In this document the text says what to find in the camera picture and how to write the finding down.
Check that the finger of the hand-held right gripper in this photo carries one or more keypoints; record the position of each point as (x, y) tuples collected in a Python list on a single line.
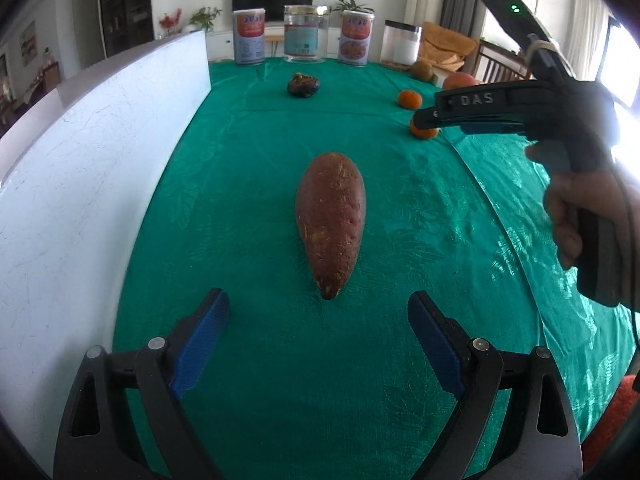
[(470, 102)]

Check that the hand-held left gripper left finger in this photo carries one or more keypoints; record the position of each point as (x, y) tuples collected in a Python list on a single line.
[(200, 345)]

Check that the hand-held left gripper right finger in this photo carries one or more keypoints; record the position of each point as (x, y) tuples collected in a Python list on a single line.
[(435, 345)]

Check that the small orange tangerine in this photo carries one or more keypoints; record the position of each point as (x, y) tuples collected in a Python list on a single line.
[(425, 134), (409, 99)]

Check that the red-brown sweet potato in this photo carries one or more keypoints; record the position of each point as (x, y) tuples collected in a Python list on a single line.
[(330, 220)]

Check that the person's right hand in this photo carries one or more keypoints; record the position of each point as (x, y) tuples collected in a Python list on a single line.
[(565, 210)]

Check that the red apple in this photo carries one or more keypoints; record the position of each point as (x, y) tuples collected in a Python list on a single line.
[(460, 81)]

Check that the wooden chair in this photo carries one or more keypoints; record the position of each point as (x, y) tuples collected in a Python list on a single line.
[(497, 65)]

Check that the brown-green round fruit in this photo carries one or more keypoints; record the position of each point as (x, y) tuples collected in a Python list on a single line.
[(422, 70)]

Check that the orange cushion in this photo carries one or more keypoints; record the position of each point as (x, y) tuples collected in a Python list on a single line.
[(445, 42)]

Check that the glass jar with black lid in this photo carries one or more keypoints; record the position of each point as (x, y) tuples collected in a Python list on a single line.
[(400, 45)]

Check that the tin can with food print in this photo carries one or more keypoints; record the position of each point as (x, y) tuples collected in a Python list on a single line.
[(354, 39)]

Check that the green tablecloth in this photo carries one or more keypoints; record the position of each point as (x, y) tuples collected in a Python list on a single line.
[(250, 220)]

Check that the green potted plant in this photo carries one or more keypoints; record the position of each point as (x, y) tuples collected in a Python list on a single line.
[(352, 5)]

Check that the glass jar with blue label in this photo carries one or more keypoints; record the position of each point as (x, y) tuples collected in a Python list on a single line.
[(305, 35)]

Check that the red cloth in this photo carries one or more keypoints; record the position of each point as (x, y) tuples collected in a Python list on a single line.
[(615, 420)]

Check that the white board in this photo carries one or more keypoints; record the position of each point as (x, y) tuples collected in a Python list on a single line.
[(90, 170)]

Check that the black television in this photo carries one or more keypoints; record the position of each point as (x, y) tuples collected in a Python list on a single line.
[(272, 2)]

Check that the tin can with cup print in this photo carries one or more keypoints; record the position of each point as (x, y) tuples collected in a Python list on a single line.
[(248, 37)]

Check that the small potted plant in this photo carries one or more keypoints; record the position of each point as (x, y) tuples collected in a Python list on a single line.
[(205, 17)]

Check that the red flower bouquet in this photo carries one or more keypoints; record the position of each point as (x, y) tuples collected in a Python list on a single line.
[(170, 21)]

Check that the dark glass cabinet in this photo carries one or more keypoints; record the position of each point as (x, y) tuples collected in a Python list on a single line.
[(125, 7)]

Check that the framed wall picture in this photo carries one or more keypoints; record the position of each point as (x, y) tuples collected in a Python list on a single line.
[(28, 42)]

